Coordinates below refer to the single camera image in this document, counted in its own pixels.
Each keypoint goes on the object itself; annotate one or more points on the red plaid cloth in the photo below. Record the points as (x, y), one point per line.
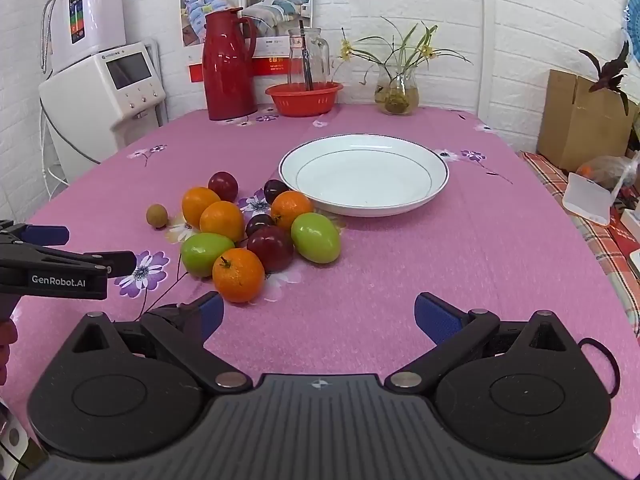
(590, 240)

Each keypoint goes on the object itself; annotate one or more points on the red thermos jug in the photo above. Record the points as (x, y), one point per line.
(227, 80)

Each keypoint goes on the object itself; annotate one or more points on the black stirring rod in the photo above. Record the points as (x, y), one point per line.
(306, 67)

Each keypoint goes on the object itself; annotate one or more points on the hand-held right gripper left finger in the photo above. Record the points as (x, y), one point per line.
(212, 315)

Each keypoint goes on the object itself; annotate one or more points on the green apple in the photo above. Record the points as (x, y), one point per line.
(315, 237)
(202, 255)

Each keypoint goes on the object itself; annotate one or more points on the white pouch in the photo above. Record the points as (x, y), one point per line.
(585, 202)

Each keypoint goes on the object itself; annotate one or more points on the orange with stem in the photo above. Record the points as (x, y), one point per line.
(238, 276)
(292, 207)

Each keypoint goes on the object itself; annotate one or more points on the pink floral tablecloth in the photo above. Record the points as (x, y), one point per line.
(400, 260)

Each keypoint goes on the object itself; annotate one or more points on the person's left hand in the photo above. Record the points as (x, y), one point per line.
(6, 345)

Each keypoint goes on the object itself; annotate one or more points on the clear plastic bag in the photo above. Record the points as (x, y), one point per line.
(607, 170)

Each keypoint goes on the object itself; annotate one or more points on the dotted patterned cloth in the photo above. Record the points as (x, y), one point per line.
(12, 442)

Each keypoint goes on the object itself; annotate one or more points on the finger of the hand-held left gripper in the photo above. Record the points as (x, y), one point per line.
(120, 263)
(47, 235)

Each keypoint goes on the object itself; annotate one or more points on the white plate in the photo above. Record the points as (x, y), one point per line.
(365, 175)

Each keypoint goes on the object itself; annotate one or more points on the green plant with yellow flowers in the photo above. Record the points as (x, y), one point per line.
(345, 50)

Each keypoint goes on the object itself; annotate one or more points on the cardboard box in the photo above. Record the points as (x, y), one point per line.
(575, 125)

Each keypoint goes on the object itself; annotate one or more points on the glass vase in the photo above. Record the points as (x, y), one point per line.
(396, 96)

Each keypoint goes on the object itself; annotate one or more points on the large blue patterned fan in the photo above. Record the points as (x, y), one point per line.
(634, 25)

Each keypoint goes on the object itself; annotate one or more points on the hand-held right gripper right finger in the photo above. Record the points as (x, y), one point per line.
(435, 317)

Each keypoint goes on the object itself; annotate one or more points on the white wall water purifier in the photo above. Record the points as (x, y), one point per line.
(100, 10)

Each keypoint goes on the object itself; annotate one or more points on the glass pitcher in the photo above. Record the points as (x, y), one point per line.
(317, 55)

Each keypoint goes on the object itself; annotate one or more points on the white appliance with screen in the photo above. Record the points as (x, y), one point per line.
(85, 110)

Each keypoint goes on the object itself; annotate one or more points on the red plastic basket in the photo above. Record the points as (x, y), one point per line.
(300, 102)

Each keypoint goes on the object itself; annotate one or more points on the dark purple plant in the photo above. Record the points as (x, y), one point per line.
(612, 72)

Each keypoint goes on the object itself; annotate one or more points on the small dark red plum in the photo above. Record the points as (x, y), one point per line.
(257, 222)

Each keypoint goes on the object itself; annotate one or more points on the brown kiwi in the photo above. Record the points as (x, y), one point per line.
(156, 216)

